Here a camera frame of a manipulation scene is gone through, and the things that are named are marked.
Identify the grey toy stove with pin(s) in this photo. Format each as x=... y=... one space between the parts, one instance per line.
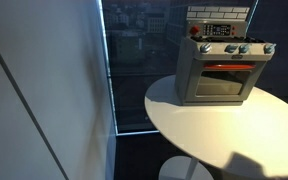
x=187 y=76

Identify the white table pedestal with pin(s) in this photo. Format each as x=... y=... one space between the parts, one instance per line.
x=174 y=170

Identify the thin window frame bar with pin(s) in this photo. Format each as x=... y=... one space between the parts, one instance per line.
x=254 y=10

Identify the large red round stove button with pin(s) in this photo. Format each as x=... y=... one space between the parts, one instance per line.
x=194 y=30

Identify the small red stove button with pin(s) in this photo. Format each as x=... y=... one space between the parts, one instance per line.
x=233 y=28
x=233 y=33

